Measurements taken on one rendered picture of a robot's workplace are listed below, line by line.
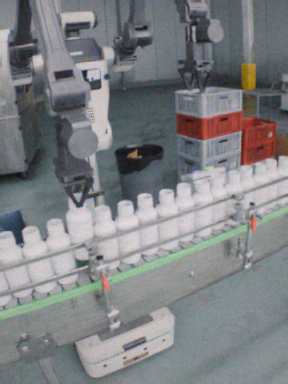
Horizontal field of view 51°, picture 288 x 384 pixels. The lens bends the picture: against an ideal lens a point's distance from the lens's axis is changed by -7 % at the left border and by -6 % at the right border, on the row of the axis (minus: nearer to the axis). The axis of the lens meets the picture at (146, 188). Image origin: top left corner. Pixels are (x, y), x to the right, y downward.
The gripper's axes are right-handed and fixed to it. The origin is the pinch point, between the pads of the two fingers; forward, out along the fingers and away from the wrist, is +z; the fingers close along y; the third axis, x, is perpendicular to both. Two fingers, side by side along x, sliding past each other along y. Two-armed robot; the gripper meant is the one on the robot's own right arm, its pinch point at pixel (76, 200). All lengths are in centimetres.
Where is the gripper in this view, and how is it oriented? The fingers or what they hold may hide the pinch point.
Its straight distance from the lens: 74.2
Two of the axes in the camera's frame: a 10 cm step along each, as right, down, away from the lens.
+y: 4.8, 4.5, -7.6
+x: 8.8, -2.4, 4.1
